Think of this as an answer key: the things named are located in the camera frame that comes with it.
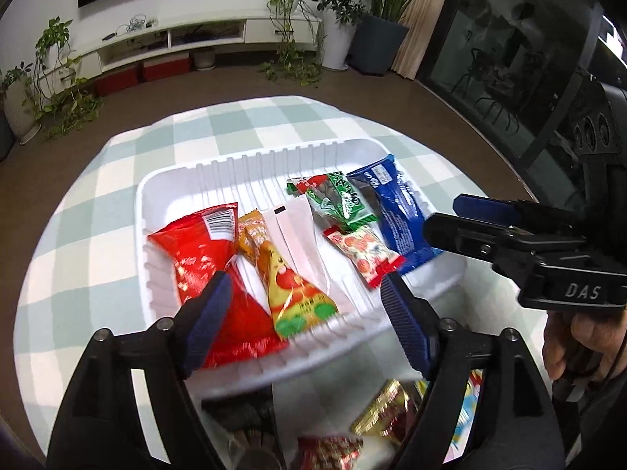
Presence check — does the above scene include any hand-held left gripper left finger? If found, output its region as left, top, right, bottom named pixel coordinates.
left=46, top=270, right=233, bottom=470

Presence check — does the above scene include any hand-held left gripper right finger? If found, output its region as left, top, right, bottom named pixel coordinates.
left=379, top=274, right=569, bottom=470

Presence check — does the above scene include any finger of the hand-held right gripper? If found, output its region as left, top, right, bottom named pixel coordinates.
left=453, top=194, right=540, bottom=229
left=424, top=213, right=505, bottom=264

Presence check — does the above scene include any red snack packet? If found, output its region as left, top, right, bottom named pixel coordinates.
left=147, top=202, right=290, bottom=369

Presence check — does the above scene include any dark blue snack packet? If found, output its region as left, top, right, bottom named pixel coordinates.
left=347, top=154, right=444, bottom=275

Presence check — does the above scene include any yellow cartoon snack packet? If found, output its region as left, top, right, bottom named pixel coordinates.
left=237, top=211, right=340, bottom=341

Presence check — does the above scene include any small red white candy packet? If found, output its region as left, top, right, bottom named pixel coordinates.
left=322, top=224, right=406, bottom=289

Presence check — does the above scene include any gold foil snack packet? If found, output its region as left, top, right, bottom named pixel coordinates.
left=350, top=379, right=417, bottom=444

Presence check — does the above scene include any light blue colourful snack packet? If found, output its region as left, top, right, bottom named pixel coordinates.
left=416, top=371, right=484, bottom=457

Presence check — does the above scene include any black snack packet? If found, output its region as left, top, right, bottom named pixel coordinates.
left=216, top=396, right=286, bottom=470

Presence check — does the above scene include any white and red long packet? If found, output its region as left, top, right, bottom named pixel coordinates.
left=265, top=203, right=339, bottom=311

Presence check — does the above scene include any green snack packet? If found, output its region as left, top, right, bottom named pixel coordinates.
left=286, top=170, right=379, bottom=232

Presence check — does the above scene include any white plastic tray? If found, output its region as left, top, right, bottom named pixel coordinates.
left=136, top=138, right=468, bottom=397

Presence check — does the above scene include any person's right hand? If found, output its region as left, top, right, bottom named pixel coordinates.
left=543, top=304, right=627, bottom=383

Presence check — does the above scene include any glass sliding door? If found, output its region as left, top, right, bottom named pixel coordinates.
left=416, top=0, right=627, bottom=197

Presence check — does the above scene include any green checked tablecloth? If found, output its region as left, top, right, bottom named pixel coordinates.
left=14, top=95, right=491, bottom=470

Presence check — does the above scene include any beige curtain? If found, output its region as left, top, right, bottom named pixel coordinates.
left=392, top=0, right=454, bottom=79

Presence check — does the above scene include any broad-leaf plant in dark pot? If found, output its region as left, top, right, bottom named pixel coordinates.
left=345, top=0, right=476, bottom=75

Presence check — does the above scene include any plant in tall white pot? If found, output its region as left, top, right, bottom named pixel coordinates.
left=313, top=0, right=366, bottom=70

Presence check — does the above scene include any red storage box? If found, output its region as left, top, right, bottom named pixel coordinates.
left=94, top=66, right=140, bottom=96
left=142, top=55, right=192, bottom=82

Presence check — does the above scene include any small white pot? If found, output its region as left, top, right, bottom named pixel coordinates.
left=191, top=48, right=216, bottom=72

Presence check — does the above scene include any white television cabinet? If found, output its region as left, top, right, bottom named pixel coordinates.
left=69, top=7, right=321, bottom=84

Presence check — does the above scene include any plant in white ribbed pot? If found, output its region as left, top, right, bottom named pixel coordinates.
left=0, top=61, right=42, bottom=145

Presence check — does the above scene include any tangle of cables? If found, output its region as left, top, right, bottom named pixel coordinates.
left=115, top=14, right=160, bottom=35

